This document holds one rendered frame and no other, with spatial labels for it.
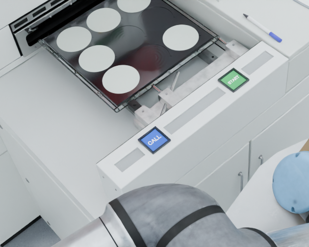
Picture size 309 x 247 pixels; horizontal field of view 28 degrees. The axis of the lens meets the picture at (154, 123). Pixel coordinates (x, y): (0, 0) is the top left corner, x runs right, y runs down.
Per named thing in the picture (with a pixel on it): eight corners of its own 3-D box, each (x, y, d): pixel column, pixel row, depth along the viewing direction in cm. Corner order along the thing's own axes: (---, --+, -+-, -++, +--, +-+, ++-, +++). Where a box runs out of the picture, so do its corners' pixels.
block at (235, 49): (225, 52, 170) (224, 44, 167) (233, 46, 171) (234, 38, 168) (245, 67, 166) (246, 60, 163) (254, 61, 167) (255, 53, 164)
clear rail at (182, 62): (113, 111, 160) (112, 108, 159) (218, 37, 172) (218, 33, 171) (116, 114, 159) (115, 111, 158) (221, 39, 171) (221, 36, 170)
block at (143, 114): (135, 118, 159) (134, 111, 156) (145, 111, 160) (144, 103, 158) (155, 135, 155) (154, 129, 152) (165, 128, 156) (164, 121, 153)
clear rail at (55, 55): (37, 42, 178) (36, 39, 177) (41, 40, 178) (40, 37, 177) (116, 114, 159) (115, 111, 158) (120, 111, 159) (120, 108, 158)
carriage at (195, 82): (134, 126, 161) (133, 119, 159) (233, 53, 173) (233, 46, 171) (154, 144, 157) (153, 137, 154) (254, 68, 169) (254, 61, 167)
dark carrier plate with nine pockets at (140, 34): (43, 40, 177) (43, 39, 177) (135, -18, 189) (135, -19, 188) (117, 106, 160) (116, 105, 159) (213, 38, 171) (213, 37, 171)
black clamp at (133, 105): (128, 108, 161) (126, 102, 159) (134, 103, 161) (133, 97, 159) (136, 115, 159) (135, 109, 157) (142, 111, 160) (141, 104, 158)
